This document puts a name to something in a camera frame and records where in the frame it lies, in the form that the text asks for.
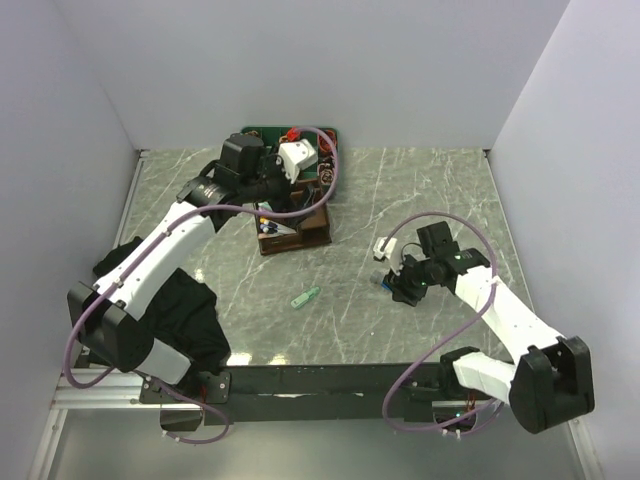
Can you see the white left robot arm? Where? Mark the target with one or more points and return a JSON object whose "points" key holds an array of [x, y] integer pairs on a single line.
{"points": [[104, 314]]}

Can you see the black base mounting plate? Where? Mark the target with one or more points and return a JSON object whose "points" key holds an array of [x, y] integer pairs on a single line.
{"points": [[326, 392]]}

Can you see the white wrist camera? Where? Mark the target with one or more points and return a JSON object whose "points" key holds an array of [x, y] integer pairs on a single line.
{"points": [[387, 249], [295, 155]]}

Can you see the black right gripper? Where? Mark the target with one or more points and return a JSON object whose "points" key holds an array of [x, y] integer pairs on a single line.
{"points": [[402, 290]]}

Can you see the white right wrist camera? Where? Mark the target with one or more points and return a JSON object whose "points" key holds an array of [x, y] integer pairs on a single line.
{"points": [[387, 249]]}

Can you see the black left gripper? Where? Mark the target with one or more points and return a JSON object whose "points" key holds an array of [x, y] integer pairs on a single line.
{"points": [[287, 201]]}

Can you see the black cloth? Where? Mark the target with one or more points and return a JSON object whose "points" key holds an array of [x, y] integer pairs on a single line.
{"points": [[182, 314]]}

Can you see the green compartment tray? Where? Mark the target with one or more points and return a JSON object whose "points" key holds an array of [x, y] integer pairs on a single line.
{"points": [[273, 135]]}

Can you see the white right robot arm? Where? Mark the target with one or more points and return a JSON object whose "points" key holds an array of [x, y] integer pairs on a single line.
{"points": [[548, 378]]}

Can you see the pink black rolled tie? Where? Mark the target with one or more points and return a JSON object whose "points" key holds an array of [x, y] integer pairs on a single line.
{"points": [[326, 171]]}

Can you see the orange black rolled tie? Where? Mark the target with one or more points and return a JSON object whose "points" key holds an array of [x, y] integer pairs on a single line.
{"points": [[327, 141]]}

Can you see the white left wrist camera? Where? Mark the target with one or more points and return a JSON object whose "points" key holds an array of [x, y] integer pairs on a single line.
{"points": [[295, 155]]}

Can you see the brown wooden desk organizer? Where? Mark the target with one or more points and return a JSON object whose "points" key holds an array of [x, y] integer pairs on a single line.
{"points": [[313, 230]]}

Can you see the aluminium rail frame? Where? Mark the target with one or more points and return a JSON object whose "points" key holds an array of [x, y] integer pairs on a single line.
{"points": [[547, 381]]}

